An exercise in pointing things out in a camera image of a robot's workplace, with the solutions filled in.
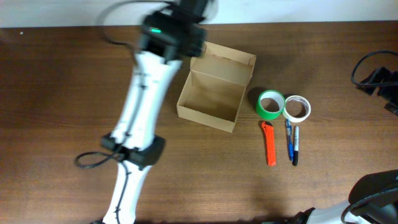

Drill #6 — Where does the cream masking tape roll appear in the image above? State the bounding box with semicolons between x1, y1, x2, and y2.
282;95;312;123

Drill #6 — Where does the black grey marker pen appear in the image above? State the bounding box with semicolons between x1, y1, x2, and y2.
292;126;300;166

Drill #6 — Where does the green tape roll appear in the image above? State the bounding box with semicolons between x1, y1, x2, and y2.
256;90;285;120

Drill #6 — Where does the orange utility knife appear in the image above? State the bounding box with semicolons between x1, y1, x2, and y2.
261;121;276;166

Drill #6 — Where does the brown cardboard box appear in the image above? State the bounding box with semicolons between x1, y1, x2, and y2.
177;42;257;133

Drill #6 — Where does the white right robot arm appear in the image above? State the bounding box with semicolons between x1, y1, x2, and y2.
290;67;397;224

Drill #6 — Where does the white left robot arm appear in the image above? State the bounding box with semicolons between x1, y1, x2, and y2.
87;0;209;224

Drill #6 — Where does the blue ballpoint pen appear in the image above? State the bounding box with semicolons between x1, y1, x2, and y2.
285;119;294;161

